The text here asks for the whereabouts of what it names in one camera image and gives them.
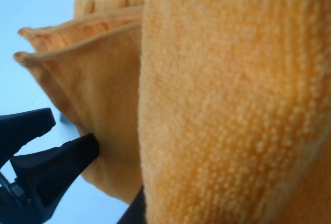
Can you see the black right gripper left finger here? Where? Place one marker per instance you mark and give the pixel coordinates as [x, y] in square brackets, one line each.
[20, 128]

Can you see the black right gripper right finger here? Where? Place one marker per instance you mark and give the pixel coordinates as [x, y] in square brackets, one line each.
[45, 177]

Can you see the orange terry towel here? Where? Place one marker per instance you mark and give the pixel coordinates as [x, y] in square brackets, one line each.
[218, 109]

